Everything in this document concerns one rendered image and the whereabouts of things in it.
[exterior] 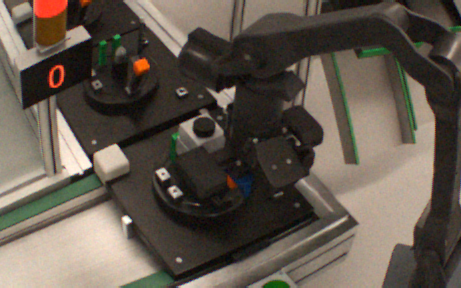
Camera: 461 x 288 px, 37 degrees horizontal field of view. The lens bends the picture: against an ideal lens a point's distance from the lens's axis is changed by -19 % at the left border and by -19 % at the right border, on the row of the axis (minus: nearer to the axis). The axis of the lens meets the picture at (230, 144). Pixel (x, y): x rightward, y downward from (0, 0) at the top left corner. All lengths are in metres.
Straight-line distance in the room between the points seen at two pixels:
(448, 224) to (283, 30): 0.30
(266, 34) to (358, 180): 0.58
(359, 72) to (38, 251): 0.59
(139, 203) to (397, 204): 0.46
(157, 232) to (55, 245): 0.18
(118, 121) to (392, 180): 0.49
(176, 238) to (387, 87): 0.42
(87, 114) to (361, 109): 0.44
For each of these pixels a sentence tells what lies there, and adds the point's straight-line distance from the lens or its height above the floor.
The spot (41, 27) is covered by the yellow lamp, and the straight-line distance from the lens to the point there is 0.95.
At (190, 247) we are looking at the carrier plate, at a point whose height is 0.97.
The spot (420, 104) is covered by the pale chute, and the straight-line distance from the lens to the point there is 1.32.
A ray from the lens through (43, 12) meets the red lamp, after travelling 0.93.
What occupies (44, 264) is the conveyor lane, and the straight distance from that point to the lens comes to 1.15.
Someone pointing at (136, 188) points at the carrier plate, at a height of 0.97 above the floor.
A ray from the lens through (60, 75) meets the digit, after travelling 1.00.
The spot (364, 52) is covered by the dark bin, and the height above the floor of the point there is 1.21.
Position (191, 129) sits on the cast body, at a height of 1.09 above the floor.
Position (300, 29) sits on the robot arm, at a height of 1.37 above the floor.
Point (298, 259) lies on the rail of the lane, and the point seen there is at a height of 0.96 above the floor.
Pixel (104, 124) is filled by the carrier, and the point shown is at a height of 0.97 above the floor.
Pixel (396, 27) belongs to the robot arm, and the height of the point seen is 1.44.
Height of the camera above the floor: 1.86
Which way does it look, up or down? 46 degrees down
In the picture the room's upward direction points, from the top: 7 degrees clockwise
